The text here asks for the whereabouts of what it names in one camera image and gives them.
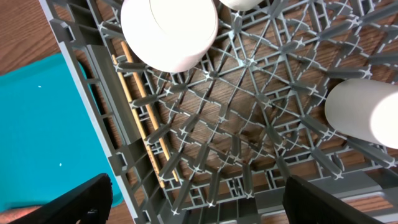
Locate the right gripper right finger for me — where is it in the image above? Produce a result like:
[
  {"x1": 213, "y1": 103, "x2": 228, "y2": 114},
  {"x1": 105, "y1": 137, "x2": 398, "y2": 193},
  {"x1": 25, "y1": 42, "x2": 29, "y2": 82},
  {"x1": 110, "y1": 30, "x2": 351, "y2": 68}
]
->
[{"x1": 282, "y1": 175, "x2": 381, "y2": 224}]

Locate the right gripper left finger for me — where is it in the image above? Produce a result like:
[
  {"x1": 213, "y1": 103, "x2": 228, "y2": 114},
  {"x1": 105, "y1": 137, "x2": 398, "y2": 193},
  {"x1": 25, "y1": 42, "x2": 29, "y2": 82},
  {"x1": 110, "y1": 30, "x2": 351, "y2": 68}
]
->
[{"x1": 11, "y1": 173, "x2": 113, "y2": 224}]

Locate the wooden chopstick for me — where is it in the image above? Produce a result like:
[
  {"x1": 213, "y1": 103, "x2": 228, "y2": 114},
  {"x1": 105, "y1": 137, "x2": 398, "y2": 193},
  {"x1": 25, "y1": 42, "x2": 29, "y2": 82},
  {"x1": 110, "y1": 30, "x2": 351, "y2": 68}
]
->
[
  {"x1": 117, "y1": 72, "x2": 165, "y2": 188},
  {"x1": 121, "y1": 41, "x2": 179, "y2": 182}
]

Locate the orange carrot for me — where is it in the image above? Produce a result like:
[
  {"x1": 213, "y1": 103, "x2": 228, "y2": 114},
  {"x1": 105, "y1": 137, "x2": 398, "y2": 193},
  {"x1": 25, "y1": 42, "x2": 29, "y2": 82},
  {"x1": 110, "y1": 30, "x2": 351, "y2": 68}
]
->
[{"x1": 0, "y1": 206, "x2": 40, "y2": 224}]

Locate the small white cup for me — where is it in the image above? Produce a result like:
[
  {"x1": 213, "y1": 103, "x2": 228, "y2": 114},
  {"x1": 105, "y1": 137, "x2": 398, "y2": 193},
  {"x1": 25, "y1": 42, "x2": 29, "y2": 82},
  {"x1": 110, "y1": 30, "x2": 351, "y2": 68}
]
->
[{"x1": 325, "y1": 78, "x2": 397, "y2": 149}]

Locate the pink bowl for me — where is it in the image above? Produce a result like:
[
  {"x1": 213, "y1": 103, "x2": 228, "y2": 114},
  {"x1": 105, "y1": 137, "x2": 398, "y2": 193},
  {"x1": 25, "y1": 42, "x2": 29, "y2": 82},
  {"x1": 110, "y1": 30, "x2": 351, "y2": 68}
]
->
[{"x1": 121, "y1": 0, "x2": 218, "y2": 73}]

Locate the white medium bowl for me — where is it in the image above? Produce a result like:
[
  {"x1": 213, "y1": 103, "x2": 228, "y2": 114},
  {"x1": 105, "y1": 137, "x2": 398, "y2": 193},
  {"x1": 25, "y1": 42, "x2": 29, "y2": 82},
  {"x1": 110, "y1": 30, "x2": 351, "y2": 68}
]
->
[{"x1": 220, "y1": 0, "x2": 262, "y2": 11}]

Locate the grey dishwasher rack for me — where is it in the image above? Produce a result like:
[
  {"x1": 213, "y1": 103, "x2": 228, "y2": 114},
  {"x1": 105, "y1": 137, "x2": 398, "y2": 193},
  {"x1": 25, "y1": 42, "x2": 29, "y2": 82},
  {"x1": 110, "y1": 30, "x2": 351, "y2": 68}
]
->
[{"x1": 40, "y1": 0, "x2": 397, "y2": 223}]

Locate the teal plastic tray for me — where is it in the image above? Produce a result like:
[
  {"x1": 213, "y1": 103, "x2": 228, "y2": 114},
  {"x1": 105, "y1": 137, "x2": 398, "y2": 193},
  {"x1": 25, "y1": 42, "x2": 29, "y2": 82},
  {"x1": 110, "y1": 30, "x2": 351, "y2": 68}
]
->
[{"x1": 1, "y1": 54, "x2": 111, "y2": 211}]

